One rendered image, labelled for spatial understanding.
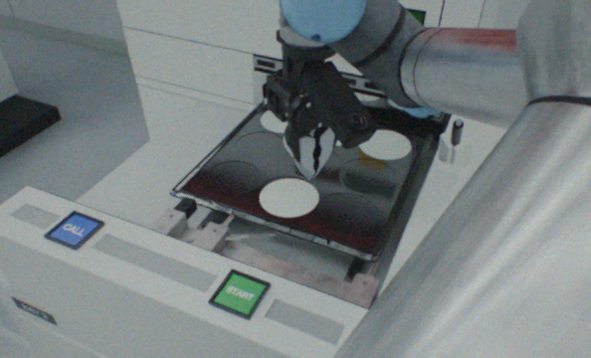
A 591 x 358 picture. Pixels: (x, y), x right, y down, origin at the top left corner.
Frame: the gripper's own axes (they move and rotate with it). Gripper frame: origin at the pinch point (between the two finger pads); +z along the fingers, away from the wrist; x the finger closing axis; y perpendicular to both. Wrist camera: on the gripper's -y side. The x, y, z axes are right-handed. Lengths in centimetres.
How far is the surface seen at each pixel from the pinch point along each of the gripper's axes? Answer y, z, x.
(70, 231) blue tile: 10.8, 3.1, 33.0
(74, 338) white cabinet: 11.6, 25.5, 38.4
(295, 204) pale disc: 4.2, 9.2, 0.3
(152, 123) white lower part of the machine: 73, 30, 3
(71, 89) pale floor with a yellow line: 249, 102, 1
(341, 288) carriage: -12.6, 11.2, 3.5
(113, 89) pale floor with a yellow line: 235, 102, -20
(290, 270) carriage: -5.7, 11.2, 7.9
